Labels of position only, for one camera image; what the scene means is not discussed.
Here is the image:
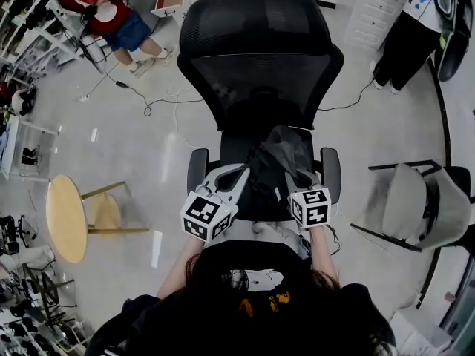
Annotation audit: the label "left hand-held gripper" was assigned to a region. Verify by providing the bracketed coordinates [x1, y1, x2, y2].
[180, 163, 252, 243]

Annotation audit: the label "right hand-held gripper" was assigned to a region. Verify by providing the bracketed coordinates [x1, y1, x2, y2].
[284, 171, 332, 230]

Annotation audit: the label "black bag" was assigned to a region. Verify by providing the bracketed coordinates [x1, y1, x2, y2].
[246, 125, 316, 219]

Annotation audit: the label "black mesh office chair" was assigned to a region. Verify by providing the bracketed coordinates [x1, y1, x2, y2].
[176, 0, 345, 223]

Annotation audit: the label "person's right forearm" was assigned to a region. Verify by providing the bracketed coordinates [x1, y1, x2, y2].
[307, 224, 341, 291]

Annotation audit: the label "person's left forearm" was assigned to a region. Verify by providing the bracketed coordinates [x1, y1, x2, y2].
[157, 231, 206, 300]

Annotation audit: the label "person's grey trousers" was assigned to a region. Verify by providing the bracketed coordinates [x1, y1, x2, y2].
[217, 219, 312, 261]

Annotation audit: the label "grey cushioned armchair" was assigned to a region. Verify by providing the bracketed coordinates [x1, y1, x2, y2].
[350, 159, 475, 254]

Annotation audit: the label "person's black printed shirt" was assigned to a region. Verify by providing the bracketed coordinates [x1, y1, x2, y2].
[84, 240, 399, 356]

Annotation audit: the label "round wooden side table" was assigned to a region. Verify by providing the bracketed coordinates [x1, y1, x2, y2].
[45, 174, 150, 265]

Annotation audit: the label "white drawer cabinet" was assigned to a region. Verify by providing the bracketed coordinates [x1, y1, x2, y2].
[342, 0, 410, 52]

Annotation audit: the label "white cardboard box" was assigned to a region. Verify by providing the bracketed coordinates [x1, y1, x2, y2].
[388, 308, 454, 356]

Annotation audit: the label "white low table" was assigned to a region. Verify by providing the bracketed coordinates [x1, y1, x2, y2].
[0, 115, 62, 182]

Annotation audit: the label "white metal shelf rack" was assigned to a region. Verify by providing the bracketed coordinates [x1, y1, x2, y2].
[0, 0, 85, 74]

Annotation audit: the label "white floor cable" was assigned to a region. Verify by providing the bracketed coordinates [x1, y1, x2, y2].
[163, 85, 220, 151]

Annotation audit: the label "black floor cable with adapter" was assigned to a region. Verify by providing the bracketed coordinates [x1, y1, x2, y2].
[102, 63, 206, 118]

